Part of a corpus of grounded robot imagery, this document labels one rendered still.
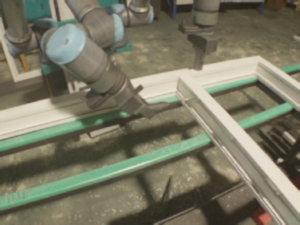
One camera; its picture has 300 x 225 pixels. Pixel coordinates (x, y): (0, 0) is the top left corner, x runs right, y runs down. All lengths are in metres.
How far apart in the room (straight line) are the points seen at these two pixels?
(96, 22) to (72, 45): 0.19
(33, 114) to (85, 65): 0.35
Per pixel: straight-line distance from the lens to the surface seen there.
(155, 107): 0.68
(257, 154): 0.61
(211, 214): 0.87
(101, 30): 0.63
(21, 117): 0.79
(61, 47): 0.47
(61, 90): 1.98
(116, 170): 0.61
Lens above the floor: 1.36
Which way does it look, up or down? 41 degrees down
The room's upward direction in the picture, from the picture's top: straight up
